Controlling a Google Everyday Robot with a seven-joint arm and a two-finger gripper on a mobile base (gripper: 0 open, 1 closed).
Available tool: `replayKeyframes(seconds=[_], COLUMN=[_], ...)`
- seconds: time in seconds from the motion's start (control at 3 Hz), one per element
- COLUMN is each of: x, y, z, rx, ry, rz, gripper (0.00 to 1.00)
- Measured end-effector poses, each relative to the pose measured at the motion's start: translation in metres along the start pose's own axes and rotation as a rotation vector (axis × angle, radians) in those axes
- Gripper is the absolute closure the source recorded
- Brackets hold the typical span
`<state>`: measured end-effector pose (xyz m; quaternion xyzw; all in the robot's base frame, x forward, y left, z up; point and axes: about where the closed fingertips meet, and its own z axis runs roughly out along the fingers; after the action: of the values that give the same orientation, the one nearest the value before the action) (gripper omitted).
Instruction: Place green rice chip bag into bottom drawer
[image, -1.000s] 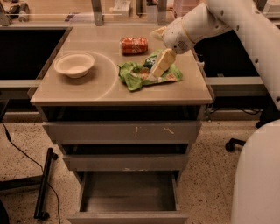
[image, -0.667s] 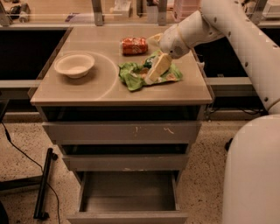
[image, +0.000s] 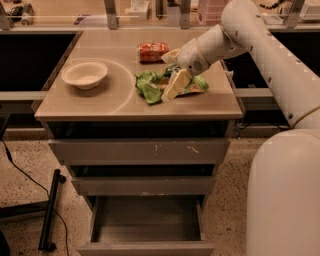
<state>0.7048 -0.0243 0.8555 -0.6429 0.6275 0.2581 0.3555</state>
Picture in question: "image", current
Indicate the orange soda can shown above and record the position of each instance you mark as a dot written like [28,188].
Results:
[151,52]

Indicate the white box on shelf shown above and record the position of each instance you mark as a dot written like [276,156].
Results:
[139,9]

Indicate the green rice chip bag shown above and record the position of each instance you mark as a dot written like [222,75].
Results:
[151,84]

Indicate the middle drawer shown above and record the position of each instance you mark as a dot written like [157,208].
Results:
[143,186]

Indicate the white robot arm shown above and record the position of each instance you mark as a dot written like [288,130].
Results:
[283,201]

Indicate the pink stacked box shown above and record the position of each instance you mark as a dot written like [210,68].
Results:
[209,11]

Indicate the open bottom drawer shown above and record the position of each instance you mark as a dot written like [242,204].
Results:
[146,226]

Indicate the white bowl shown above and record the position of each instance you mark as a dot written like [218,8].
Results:
[85,75]

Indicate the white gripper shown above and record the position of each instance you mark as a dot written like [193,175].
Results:
[190,57]

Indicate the grey drawer cabinet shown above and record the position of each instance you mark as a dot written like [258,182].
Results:
[114,109]

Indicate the top drawer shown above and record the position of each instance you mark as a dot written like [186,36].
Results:
[76,152]

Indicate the black stand leg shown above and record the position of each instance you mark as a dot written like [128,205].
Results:
[45,244]

